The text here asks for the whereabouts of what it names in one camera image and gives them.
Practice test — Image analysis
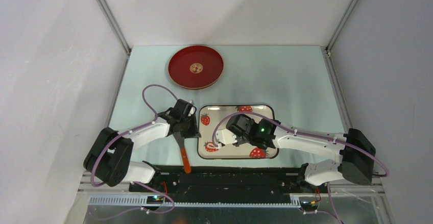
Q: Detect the white strawberry print tray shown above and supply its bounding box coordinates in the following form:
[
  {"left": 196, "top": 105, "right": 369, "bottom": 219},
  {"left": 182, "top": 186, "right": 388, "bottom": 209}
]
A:
[{"left": 198, "top": 105, "right": 279, "bottom": 160}]

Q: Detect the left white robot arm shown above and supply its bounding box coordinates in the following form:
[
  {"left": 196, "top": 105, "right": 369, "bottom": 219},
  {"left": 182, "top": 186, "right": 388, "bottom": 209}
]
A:
[{"left": 83, "top": 99, "right": 201, "bottom": 192}]

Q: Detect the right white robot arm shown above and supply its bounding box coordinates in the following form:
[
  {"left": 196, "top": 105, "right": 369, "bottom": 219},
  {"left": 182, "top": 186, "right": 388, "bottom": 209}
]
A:
[{"left": 213, "top": 112, "right": 376, "bottom": 192}]

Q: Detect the round red lacquer tray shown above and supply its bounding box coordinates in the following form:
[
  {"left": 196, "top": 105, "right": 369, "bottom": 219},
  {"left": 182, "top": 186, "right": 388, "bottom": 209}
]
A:
[{"left": 167, "top": 45, "right": 224, "bottom": 90}]

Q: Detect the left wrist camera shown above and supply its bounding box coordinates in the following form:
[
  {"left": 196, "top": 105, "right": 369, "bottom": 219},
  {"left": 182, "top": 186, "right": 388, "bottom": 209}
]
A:
[{"left": 183, "top": 99, "right": 197, "bottom": 117}]

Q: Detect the orange handled metal scraper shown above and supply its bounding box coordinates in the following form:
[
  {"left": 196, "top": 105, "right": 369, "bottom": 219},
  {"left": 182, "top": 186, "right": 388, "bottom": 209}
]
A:
[{"left": 173, "top": 132, "right": 191, "bottom": 174}]

